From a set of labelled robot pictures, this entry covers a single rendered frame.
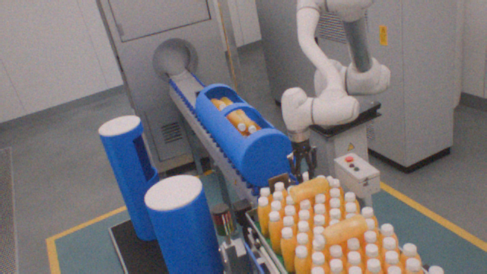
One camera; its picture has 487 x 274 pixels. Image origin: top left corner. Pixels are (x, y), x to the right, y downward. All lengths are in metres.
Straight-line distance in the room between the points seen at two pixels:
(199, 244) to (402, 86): 2.01
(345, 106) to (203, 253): 1.03
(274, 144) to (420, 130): 1.93
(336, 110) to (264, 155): 0.54
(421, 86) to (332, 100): 2.02
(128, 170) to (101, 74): 4.00
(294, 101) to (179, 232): 0.85
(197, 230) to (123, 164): 1.09
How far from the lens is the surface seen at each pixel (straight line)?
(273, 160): 2.15
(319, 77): 2.50
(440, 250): 3.26
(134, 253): 3.42
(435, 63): 3.73
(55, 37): 6.86
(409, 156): 3.86
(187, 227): 2.17
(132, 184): 3.20
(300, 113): 1.74
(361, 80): 2.41
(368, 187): 1.98
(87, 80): 7.02
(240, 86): 3.49
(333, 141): 2.55
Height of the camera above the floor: 2.17
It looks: 27 degrees down
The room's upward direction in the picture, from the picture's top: 12 degrees counter-clockwise
